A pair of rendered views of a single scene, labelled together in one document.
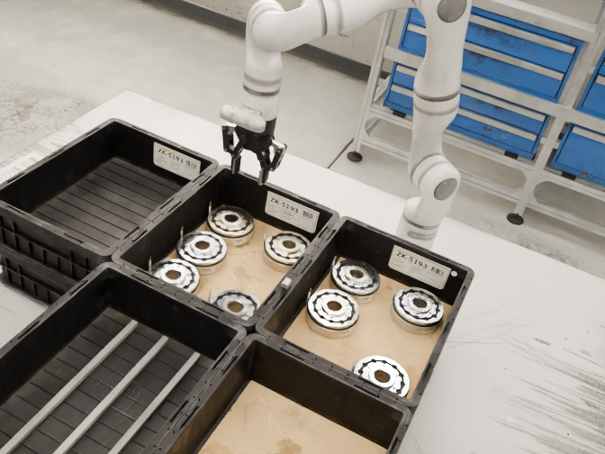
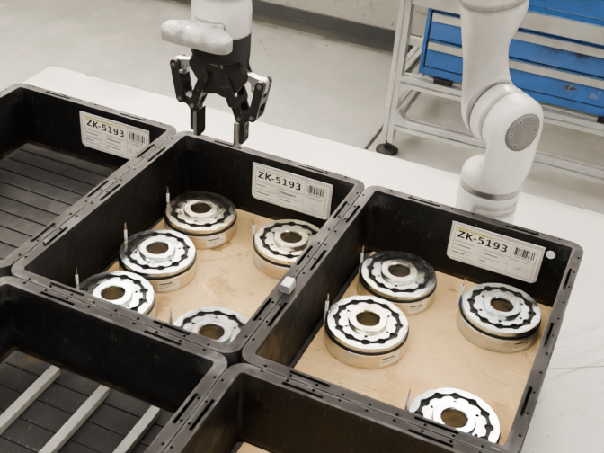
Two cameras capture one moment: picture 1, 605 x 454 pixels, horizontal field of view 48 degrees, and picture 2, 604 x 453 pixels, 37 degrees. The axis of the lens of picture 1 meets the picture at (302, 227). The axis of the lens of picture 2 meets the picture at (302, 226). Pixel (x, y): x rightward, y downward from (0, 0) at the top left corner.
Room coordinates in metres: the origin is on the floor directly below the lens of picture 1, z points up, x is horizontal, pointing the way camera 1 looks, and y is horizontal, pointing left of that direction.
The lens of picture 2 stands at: (0.10, -0.04, 1.58)
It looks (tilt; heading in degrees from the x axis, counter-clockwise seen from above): 35 degrees down; 3
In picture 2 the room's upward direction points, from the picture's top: 5 degrees clockwise
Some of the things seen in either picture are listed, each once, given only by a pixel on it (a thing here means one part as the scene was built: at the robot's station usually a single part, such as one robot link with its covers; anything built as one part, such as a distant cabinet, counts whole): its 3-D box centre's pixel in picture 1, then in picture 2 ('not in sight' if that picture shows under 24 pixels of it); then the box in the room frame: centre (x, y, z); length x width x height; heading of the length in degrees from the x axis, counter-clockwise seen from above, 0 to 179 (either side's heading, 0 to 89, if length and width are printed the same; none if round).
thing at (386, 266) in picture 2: (356, 274); (398, 271); (1.05, -0.13, 0.86); 0.05 x 0.05 x 0.01
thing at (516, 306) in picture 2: (419, 304); (501, 306); (1.00, -0.26, 0.86); 0.05 x 0.05 x 0.01
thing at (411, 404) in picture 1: (373, 302); (427, 303); (0.92, -0.16, 0.92); 0.40 x 0.30 x 0.02; 161
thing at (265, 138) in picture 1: (255, 129); (220, 58); (1.14, 0.13, 1.10); 0.08 x 0.08 x 0.09
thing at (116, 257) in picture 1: (234, 238); (203, 230); (1.02, 0.13, 0.92); 0.40 x 0.30 x 0.02; 161
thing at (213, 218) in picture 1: (230, 221); (200, 211); (1.15, 0.16, 0.86); 0.10 x 0.10 x 0.01
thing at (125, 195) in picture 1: (111, 201); (17, 199); (1.12, 0.41, 0.87); 0.40 x 0.30 x 0.11; 161
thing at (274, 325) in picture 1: (366, 320); (421, 335); (0.92, -0.16, 0.87); 0.40 x 0.30 x 0.11; 161
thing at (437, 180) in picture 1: (429, 192); (499, 142); (1.28, -0.27, 0.95); 0.09 x 0.09 x 0.17; 31
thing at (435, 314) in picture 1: (419, 305); (501, 308); (1.00, -0.26, 0.86); 0.10 x 0.10 x 0.01
